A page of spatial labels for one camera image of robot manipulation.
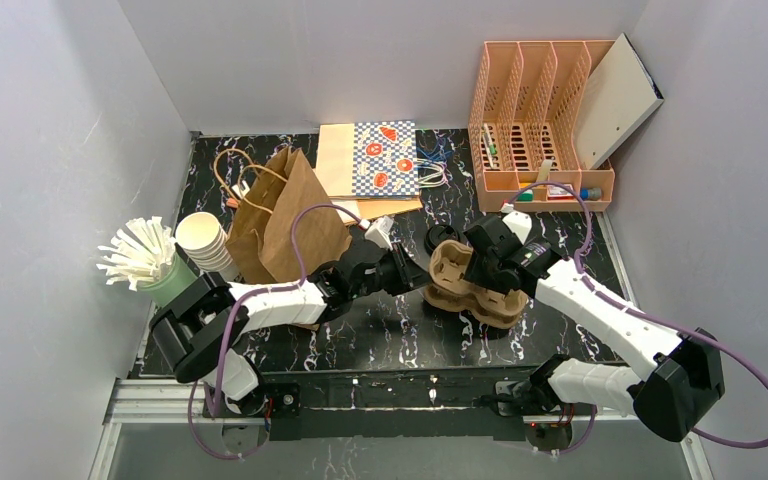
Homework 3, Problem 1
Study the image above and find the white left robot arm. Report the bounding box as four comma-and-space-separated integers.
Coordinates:
150, 223, 431, 401

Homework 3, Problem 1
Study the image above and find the green cup of stirrers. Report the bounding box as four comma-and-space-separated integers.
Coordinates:
96, 216, 197, 310

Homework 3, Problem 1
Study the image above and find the orange file organizer rack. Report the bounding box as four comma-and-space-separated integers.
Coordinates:
468, 40, 615, 213

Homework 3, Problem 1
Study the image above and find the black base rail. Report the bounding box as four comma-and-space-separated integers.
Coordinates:
261, 365, 535, 417

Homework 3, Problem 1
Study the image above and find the checkered paper sheet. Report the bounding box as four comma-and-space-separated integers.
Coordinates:
351, 120, 420, 199

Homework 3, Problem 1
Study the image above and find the white folder board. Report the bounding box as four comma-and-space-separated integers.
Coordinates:
573, 34, 664, 170

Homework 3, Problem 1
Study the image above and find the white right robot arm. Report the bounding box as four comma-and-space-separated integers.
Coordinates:
464, 211, 725, 442

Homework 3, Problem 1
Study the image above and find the brown paper bag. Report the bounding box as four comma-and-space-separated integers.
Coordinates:
226, 147, 351, 284

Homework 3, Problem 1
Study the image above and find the cardboard cup carrier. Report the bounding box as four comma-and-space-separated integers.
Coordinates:
423, 280, 529, 329
423, 240, 485, 313

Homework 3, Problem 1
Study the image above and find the stack of white lids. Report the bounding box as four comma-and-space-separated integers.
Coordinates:
174, 212, 240, 281

